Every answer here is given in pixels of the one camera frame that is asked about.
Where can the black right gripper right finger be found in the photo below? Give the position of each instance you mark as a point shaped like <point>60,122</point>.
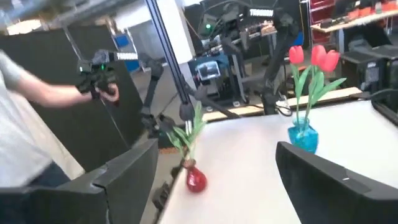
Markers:
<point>335,199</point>

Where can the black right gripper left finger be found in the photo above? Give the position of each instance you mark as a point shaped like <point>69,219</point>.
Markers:
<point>77,202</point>

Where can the red artificial tulip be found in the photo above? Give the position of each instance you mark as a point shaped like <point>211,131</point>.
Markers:
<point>317,54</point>
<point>296,55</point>
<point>329,60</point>

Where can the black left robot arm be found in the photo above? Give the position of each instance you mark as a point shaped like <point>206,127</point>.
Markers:
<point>281,46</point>

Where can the blue glass vase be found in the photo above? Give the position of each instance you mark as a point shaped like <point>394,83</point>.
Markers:
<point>303,140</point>

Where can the red glass vase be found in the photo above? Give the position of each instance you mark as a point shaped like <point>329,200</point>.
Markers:
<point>196,180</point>

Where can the black partition panel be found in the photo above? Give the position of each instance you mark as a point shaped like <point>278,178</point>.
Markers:
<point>77,130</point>

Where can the person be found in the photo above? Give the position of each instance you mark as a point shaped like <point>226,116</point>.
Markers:
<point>18,140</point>

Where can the grey table mat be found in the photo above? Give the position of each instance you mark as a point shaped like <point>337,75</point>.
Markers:
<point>248,161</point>

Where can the person's hand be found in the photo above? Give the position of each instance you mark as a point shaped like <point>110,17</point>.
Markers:
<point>110,93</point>

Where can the black equipment box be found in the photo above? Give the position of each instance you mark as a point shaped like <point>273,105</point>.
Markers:
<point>367,71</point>

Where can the wooden workbench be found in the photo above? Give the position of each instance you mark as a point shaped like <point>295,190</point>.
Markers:
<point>357,21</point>

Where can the small display screen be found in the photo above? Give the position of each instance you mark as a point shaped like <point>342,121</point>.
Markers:
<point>208,70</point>

